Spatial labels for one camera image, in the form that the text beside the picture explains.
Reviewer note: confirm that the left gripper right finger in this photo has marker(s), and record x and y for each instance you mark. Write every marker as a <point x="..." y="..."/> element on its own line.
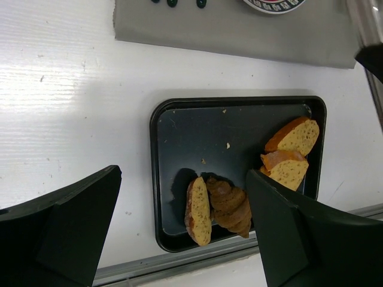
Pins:
<point x="303" y="242"/>

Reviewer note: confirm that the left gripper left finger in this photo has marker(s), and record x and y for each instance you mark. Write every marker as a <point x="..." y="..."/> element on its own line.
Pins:
<point x="57" y="239"/>

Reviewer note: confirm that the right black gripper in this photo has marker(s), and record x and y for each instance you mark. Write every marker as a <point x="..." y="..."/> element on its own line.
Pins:
<point x="371" y="58"/>

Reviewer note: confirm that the large seeded bread slice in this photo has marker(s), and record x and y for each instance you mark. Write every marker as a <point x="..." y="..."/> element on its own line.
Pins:
<point x="287" y="168"/>

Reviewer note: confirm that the upper right bread slice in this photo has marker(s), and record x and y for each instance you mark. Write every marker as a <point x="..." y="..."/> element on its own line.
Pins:
<point x="299" y="135"/>

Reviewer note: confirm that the small bread slice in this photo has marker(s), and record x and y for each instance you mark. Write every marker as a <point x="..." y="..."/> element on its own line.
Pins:
<point x="198" y="215"/>

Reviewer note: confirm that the grey placemat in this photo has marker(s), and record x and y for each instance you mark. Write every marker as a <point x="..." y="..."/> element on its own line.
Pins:
<point x="318" y="33"/>

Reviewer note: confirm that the brown croissant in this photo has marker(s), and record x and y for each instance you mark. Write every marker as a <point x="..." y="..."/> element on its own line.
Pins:
<point x="230" y="207"/>

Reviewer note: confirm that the white plate with rim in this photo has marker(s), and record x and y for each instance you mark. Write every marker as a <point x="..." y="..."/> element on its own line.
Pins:
<point x="274" y="6"/>

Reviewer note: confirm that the black baking tray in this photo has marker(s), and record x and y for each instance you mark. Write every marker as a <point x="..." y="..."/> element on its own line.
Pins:
<point x="213" y="136"/>

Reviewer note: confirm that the gold knife dark handle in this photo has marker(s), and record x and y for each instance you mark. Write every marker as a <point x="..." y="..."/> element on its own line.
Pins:
<point x="201" y="3"/>

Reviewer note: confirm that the gold fork green handle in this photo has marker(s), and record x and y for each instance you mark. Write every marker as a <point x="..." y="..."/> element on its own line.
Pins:
<point x="172" y="3"/>

